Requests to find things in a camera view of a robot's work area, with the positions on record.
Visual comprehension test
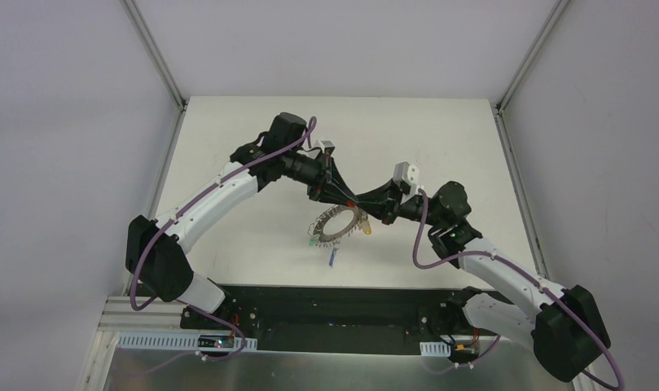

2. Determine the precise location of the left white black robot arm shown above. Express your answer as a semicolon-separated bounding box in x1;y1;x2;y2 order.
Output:
125;112;336;330

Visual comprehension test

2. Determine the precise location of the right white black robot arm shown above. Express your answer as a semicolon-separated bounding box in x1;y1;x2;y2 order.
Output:
355;182;611;382

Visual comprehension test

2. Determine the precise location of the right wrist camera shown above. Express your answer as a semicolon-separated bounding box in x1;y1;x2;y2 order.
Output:
393;161;420;196

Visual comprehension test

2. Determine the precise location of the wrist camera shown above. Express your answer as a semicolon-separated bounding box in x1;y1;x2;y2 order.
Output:
393;161;420;196
316;140;336;156

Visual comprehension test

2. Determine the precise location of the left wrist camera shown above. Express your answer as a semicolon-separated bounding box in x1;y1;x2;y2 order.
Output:
316;140;336;156

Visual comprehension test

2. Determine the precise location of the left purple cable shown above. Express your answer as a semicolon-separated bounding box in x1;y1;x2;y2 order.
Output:
128;116;319;373

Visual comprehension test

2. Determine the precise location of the purple cable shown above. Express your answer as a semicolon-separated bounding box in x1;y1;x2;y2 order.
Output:
411;188;627;391
128;116;319;373

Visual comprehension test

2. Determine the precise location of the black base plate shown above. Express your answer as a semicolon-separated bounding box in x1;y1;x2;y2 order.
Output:
180;285;479;355

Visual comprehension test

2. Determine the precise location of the right white cable duct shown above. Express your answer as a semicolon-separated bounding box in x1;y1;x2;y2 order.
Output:
420;341;451;358

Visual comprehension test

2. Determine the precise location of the white cable duct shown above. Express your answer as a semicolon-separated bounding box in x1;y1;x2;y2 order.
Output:
420;341;451;358
116;332;243;353

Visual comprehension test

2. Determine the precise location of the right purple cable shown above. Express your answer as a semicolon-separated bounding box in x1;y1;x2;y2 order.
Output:
411;188;627;391

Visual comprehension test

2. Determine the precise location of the left white cable duct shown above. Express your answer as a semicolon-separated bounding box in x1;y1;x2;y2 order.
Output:
116;332;243;353

